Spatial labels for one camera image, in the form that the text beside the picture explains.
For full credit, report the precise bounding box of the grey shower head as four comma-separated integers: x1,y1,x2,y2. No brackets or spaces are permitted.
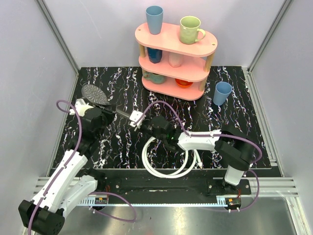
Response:
81,84,130,118

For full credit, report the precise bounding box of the white shower hose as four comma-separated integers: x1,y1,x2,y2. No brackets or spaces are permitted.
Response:
141,136,203,179

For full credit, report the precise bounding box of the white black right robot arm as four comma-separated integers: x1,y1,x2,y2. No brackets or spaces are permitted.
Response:
139,116,260,194

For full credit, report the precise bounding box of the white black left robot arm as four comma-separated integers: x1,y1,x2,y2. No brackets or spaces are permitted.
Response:
18,105,115,235

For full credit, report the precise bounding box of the teal ceramic mug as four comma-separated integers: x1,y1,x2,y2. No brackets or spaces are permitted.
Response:
143,72,166,84

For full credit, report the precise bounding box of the orange bowl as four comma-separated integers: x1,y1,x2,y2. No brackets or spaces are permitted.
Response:
175,79,193,88

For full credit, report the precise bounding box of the pink three-tier shelf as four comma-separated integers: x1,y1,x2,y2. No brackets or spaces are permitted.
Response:
135,23,218,101

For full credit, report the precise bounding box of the dark blue cup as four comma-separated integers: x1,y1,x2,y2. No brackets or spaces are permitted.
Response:
147,47,162,64

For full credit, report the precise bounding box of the pink faceted cup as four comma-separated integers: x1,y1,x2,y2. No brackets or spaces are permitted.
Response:
169,52,183,68

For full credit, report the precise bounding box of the blue cup on table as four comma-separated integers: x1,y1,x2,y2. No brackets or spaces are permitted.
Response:
213,82,232,106

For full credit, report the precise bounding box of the green mug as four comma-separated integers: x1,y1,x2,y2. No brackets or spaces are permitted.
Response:
179,16,206,45

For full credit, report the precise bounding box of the blue cup on shelf top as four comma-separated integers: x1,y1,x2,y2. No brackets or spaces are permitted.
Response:
146,5,163,35

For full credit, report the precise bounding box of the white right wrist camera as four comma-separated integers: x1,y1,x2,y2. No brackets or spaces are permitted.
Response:
129,110,146,128

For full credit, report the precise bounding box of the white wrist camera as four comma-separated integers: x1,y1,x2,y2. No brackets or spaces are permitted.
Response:
129,110,146,128
75,98,93,117

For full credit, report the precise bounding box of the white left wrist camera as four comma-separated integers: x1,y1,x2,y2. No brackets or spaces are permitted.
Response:
75,98,93,117

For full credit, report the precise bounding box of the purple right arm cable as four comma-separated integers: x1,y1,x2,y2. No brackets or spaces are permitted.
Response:
143,100,263,212

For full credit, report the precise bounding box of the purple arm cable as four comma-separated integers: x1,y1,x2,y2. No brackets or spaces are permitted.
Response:
26,99,137,235
143,100,263,212

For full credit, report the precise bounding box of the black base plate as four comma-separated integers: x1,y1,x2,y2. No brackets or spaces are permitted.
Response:
103,169,251,206

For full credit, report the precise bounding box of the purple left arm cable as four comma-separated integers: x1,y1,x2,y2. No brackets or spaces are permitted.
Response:
26,99,137,235

